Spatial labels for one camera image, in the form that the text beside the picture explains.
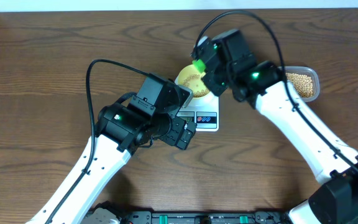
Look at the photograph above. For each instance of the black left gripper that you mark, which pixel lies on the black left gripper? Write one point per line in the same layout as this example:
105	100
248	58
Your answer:
180	141

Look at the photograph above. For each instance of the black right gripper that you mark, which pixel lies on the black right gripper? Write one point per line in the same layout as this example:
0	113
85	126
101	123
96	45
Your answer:
209	81

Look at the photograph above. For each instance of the green plastic measuring scoop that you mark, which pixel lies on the green plastic measuring scoop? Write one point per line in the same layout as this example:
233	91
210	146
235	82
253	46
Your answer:
199	65

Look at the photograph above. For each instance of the yellow plastic bowl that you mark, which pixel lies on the yellow plastic bowl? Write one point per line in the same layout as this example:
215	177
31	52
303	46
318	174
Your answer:
187	71

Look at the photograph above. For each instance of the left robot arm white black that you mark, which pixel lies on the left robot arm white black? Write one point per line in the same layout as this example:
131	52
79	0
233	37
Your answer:
133	121

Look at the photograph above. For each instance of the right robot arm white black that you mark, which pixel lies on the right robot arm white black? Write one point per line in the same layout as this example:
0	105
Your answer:
333	163

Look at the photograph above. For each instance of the soybeans in yellow bowl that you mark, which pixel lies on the soybeans in yellow bowl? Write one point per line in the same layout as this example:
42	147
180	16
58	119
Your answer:
197	86

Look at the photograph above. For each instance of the white digital kitchen scale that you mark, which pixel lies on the white digital kitchen scale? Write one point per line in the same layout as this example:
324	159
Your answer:
203	111

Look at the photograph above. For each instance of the pile of soybeans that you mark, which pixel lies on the pile of soybeans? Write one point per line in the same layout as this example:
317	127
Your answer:
303	84

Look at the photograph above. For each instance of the clear plastic bean container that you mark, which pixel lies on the clear plastic bean container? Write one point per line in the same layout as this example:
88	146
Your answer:
309	72

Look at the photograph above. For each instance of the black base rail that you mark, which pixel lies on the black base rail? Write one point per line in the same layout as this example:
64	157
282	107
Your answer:
109	213

